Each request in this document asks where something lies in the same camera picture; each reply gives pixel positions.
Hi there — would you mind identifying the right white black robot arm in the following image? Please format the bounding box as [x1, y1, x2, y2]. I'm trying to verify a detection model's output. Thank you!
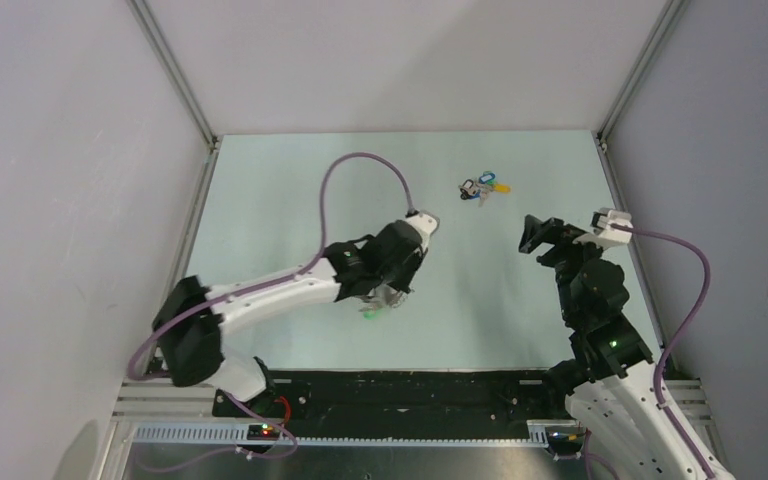
[518, 208, 733, 479]

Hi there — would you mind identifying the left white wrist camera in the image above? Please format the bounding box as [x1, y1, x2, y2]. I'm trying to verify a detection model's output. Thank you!
[405, 210, 439, 244]

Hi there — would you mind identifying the metal disc with keyrings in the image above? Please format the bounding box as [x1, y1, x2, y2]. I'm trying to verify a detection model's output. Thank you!
[360, 285, 406, 314]

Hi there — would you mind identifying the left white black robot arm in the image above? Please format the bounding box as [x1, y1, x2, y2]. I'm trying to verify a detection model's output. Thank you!
[152, 212, 439, 417]

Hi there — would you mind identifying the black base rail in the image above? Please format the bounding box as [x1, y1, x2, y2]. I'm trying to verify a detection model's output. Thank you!
[251, 370, 571, 439]

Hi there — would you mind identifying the white slotted cable duct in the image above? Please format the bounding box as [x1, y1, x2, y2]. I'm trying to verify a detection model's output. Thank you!
[132, 422, 583, 448]

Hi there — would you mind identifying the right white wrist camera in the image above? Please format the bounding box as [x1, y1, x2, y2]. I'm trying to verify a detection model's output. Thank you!
[573, 208, 633, 249]

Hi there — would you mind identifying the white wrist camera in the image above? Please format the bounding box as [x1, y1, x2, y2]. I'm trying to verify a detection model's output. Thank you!
[573, 208, 633, 249]
[405, 210, 439, 244]

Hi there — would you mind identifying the blue key tag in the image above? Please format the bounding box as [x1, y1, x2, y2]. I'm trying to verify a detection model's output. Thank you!
[478, 172, 496, 185]

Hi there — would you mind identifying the right aluminium frame post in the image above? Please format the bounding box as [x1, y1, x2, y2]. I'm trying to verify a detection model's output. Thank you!
[595, 0, 690, 150]

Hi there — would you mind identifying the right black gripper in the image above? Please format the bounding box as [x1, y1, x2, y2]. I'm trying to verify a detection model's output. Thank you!
[516, 215, 608, 322]

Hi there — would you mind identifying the left aluminium frame post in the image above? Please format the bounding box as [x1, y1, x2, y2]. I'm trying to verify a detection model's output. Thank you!
[125, 0, 220, 150]

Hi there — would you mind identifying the aluminium frame post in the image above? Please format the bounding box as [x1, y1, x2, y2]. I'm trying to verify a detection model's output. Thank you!
[125, 0, 220, 150]
[595, 0, 690, 150]

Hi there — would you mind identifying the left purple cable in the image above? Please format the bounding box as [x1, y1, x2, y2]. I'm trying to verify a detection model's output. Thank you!
[125, 152, 418, 475]

